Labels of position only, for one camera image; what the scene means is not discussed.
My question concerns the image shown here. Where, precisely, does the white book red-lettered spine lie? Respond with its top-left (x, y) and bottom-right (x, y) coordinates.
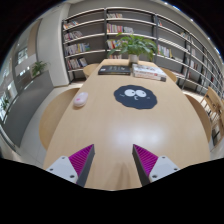
top-left (132, 71), bottom-right (167, 83)

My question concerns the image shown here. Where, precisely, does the group of wooden frame chairs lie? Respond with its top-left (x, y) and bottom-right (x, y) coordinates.
top-left (199, 85), bottom-right (224, 148)

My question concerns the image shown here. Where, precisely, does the leafy background potted plant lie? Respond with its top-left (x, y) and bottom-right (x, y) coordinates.
top-left (31, 60), bottom-right (48, 78)

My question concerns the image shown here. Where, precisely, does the small plant by window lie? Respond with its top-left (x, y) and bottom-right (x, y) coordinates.
top-left (0, 95), bottom-right (11, 114)

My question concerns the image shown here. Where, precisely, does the black hardcover book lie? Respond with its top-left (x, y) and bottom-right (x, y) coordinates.
top-left (97, 65), bottom-right (132, 76)

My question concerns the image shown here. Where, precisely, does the round-back wooden chair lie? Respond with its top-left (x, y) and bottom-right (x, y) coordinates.
top-left (82, 62), bottom-right (101, 80)
top-left (162, 67), bottom-right (179, 84)
top-left (38, 87), bottom-right (82, 151)
top-left (184, 93), bottom-right (213, 144)

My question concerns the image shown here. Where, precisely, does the green potted plant white pot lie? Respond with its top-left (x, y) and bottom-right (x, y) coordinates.
top-left (107, 32), bottom-right (158, 65)

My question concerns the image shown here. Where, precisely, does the white illustrated-cover book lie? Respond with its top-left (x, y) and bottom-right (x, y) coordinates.
top-left (131, 63), bottom-right (168, 80)

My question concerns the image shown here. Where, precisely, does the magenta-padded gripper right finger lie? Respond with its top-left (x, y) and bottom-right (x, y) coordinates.
top-left (131, 143), bottom-right (181, 187)

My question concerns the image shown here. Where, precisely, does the black cartoon-face mouse pad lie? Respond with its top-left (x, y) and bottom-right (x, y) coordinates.
top-left (113, 84), bottom-right (158, 111)

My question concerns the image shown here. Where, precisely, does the grey bookshelf unit with books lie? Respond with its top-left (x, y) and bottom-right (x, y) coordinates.
top-left (61, 6), bottom-right (224, 101)

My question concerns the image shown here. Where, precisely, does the pale pink computer mouse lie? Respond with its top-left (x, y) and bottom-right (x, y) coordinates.
top-left (72, 91), bottom-right (90, 108)

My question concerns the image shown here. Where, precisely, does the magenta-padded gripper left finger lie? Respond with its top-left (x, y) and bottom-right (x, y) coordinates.
top-left (45, 143), bottom-right (96, 188)

